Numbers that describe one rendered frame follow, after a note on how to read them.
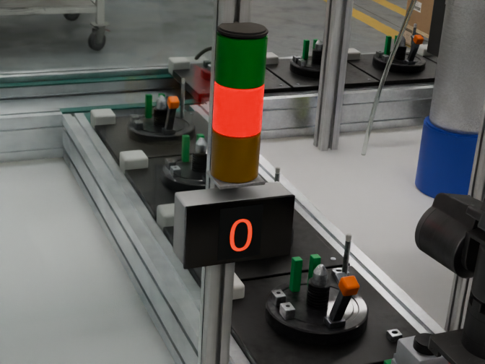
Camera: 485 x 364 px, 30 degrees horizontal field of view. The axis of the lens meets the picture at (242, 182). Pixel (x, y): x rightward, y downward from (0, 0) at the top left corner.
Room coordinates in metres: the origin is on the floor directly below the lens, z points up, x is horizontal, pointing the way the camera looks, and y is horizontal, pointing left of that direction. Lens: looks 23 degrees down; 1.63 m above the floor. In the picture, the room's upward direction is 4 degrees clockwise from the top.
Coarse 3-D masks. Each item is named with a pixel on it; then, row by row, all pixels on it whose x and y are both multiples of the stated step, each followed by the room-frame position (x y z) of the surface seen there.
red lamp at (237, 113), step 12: (216, 84) 0.86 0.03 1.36; (216, 96) 0.86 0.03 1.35; (228, 96) 0.85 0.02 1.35; (240, 96) 0.84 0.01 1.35; (252, 96) 0.85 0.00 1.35; (216, 108) 0.86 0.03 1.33; (228, 108) 0.85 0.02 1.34; (240, 108) 0.84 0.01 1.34; (252, 108) 0.85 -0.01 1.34; (216, 120) 0.86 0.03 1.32; (228, 120) 0.85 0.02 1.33; (240, 120) 0.84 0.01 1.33; (252, 120) 0.85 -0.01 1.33; (228, 132) 0.84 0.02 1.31; (240, 132) 0.84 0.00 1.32; (252, 132) 0.85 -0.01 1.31
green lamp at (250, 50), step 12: (216, 48) 0.87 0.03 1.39; (228, 48) 0.85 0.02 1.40; (240, 48) 0.84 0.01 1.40; (252, 48) 0.85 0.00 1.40; (264, 48) 0.86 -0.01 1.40; (216, 60) 0.86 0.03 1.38; (228, 60) 0.85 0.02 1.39; (240, 60) 0.84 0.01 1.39; (252, 60) 0.85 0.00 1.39; (264, 60) 0.86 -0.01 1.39; (216, 72) 0.86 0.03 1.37; (228, 72) 0.85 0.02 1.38; (240, 72) 0.84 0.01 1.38; (252, 72) 0.85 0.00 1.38; (264, 72) 0.86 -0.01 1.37; (228, 84) 0.85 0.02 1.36; (240, 84) 0.84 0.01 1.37; (252, 84) 0.85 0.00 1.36
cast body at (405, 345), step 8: (416, 336) 0.84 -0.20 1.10; (424, 336) 0.84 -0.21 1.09; (400, 344) 0.84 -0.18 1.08; (408, 344) 0.84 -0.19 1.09; (416, 344) 0.83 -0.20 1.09; (424, 344) 0.82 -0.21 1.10; (400, 352) 0.84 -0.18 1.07; (408, 352) 0.83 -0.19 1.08; (416, 352) 0.82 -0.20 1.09; (424, 352) 0.82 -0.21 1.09; (392, 360) 0.85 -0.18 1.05; (400, 360) 0.84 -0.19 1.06; (408, 360) 0.82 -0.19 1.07; (416, 360) 0.81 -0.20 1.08; (424, 360) 0.81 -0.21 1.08; (432, 360) 0.81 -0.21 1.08; (440, 360) 0.82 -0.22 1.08
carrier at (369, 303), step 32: (256, 288) 1.14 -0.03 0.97; (288, 288) 1.11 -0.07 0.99; (320, 288) 1.05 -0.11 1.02; (256, 320) 1.05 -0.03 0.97; (288, 320) 1.02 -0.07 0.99; (320, 320) 1.03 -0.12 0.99; (352, 320) 1.03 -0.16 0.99; (384, 320) 1.07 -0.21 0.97; (256, 352) 0.97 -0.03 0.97; (288, 352) 0.98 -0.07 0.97; (320, 352) 0.98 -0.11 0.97; (352, 352) 0.99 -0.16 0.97; (384, 352) 0.99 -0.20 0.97
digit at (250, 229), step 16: (240, 208) 0.84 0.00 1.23; (256, 208) 0.85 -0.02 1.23; (224, 224) 0.84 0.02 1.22; (240, 224) 0.84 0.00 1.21; (256, 224) 0.85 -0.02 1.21; (224, 240) 0.84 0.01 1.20; (240, 240) 0.84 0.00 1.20; (256, 240) 0.85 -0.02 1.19; (224, 256) 0.84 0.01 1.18; (240, 256) 0.84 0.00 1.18
